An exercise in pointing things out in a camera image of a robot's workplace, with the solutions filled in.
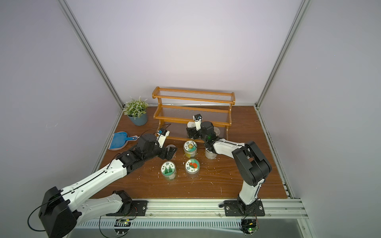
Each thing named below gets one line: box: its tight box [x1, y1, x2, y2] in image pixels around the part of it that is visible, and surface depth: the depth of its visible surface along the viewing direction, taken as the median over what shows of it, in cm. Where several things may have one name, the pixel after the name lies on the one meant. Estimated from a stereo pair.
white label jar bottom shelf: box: [187, 121, 196, 128], surface depth 92 cm
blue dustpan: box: [108, 131, 139, 151], surface depth 101 cm
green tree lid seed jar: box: [160, 160, 177, 181], surface depth 80 cm
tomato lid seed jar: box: [185, 158, 200, 179], surface depth 81 cm
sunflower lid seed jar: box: [183, 139, 198, 159], surface depth 89 cm
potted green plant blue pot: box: [123, 96, 149, 127], surface depth 100 cm
